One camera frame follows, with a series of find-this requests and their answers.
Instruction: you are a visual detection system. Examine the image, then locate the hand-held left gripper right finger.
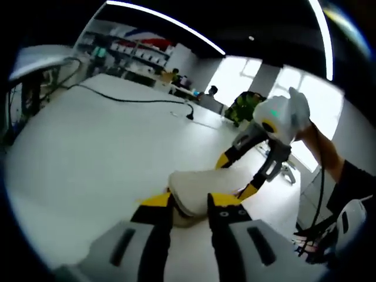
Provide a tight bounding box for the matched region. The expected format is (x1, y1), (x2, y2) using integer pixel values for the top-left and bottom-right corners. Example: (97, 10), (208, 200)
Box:
(207, 192), (327, 282)

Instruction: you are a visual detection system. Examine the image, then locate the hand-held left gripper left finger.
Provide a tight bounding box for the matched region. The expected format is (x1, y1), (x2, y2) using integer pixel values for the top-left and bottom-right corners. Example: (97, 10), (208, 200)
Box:
(52, 192), (174, 282)

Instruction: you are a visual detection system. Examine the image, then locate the beige cutlery case lid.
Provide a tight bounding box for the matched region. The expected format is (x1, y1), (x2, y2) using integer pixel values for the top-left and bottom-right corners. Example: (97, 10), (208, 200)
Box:
(169, 167), (261, 217)

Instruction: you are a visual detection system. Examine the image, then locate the potted green plant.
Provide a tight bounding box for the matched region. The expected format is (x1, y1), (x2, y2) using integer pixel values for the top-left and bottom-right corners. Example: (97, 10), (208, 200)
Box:
(224, 90), (267, 127)

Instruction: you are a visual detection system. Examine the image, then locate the person's patterned clothing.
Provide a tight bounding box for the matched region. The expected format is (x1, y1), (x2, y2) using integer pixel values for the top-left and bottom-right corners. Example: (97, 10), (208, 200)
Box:
(293, 223), (335, 262)

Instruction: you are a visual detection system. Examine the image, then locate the ceiling strip light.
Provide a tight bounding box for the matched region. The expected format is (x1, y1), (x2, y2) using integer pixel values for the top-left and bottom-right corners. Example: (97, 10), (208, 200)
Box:
(308, 0), (335, 82)
(105, 0), (227, 56)

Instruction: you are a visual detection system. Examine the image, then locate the white worn device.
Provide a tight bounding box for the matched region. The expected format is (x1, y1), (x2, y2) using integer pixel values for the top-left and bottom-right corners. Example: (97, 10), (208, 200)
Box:
(334, 198), (368, 257)

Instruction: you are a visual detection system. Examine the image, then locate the storage shelf unit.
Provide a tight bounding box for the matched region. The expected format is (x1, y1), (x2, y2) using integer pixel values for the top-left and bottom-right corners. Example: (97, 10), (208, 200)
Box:
(85, 26), (179, 76)

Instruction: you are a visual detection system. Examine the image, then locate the black-legged laptop stand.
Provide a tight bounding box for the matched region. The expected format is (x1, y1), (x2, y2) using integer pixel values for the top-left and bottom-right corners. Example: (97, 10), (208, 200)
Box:
(5, 57), (85, 118)

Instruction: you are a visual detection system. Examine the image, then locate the open white laptop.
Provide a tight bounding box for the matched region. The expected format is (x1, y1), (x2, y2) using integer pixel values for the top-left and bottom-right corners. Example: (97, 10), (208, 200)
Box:
(8, 43), (76, 82)

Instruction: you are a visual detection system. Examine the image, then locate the black power cable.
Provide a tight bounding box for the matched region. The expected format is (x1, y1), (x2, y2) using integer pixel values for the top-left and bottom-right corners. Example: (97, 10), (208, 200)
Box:
(70, 83), (195, 121)

